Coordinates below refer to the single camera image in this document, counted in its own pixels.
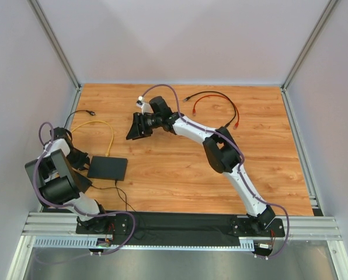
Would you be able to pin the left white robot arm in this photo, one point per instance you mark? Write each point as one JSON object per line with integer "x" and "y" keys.
{"x": 58, "y": 183}

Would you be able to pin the front aluminium frame rail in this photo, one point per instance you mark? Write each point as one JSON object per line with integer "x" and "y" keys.
{"x": 301, "y": 227}

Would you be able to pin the grey slotted cable duct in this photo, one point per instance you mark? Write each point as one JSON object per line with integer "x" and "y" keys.
{"x": 95, "y": 244}

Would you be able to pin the black network switch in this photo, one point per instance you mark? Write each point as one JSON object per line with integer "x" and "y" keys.
{"x": 107, "y": 168}

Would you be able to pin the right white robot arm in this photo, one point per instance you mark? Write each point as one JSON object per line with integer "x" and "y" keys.
{"x": 222, "y": 153}

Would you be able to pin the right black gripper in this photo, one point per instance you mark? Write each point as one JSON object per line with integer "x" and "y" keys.
{"x": 141, "y": 125}

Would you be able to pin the aluminium frame post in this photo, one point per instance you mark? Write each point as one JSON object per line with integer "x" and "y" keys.
{"x": 48, "y": 30}
{"x": 311, "y": 40}

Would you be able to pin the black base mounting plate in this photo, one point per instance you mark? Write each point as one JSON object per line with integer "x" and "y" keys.
{"x": 179, "y": 229}

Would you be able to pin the left aluminium frame post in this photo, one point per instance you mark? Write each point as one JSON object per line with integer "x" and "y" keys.
{"x": 48, "y": 30}

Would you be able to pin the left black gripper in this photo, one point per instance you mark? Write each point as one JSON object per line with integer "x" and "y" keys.
{"x": 79, "y": 159}

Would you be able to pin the right aluminium frame post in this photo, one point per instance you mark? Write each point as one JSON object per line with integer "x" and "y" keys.
{"x": 311, "y": 40}

